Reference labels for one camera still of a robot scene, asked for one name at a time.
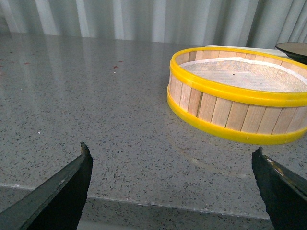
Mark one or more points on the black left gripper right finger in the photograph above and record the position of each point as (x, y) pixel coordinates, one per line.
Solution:
(283, 192)

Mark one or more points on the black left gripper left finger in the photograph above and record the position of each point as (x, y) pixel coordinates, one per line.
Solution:
(58, 203)

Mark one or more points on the beige plate with black rim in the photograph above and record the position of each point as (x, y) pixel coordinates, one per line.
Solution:
(295, 51)

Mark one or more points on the cream white rectangular tray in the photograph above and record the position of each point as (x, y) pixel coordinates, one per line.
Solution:
(275, 52)

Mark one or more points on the wooden steamer basket yellow rims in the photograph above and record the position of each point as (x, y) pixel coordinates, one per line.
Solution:
(238, 114)

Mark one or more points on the white steamer cloth liner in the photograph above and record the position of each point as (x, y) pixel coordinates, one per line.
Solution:
(248, 74)

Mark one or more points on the grey pleated curtain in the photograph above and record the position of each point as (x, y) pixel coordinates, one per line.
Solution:
(243, 23)

